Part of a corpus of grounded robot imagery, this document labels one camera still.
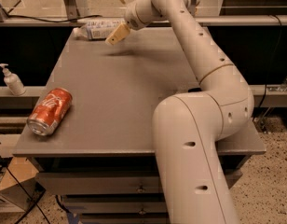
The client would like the black cable on ledge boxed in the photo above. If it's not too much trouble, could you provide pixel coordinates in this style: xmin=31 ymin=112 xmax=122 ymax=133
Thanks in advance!
xmin=3 ymin=13 xmax=103 ymax=24

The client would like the black floor cable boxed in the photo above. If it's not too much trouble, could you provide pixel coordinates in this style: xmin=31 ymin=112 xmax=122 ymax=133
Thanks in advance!
xmin=0 ymin=145 xmax=53 ymax=224

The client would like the cardboard box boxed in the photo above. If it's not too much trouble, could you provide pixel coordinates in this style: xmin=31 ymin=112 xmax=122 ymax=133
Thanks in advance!
xmin=0 ymin=157 xmax=38 ymax=213

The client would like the black snack bar wrapper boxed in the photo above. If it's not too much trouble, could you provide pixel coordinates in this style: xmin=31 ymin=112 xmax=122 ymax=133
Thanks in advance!
xmin=188 ymin=88 xmax=201 ymax=92

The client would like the grey drawer cabinet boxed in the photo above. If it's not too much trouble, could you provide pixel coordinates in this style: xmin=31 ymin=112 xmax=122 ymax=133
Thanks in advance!
xmin=12 ymin=26 xmax=267 ymax=224

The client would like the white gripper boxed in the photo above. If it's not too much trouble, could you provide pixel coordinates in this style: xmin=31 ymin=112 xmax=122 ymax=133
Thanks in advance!
xmin=105 ymin=0 xmax=153 ymax=46

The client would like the red soda can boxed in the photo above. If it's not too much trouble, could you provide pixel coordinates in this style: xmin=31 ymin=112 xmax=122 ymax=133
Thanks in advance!
xmin=27 ymin=88 xmax=73 ymax=136

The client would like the white pump dispenser bottle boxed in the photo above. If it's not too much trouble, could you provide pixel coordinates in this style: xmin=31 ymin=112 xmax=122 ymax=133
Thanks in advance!
xmin=0 ymin=63 xmax=25 ymax=96

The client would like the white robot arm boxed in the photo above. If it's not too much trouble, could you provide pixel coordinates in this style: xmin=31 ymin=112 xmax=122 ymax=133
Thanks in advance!
xmin=106 ymin=0 xmax=254 ymax=224

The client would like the metal frame post left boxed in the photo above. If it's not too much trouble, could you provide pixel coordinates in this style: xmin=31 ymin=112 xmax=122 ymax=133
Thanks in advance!
xmin=63 ymin=0 xmax=89 ymax=21

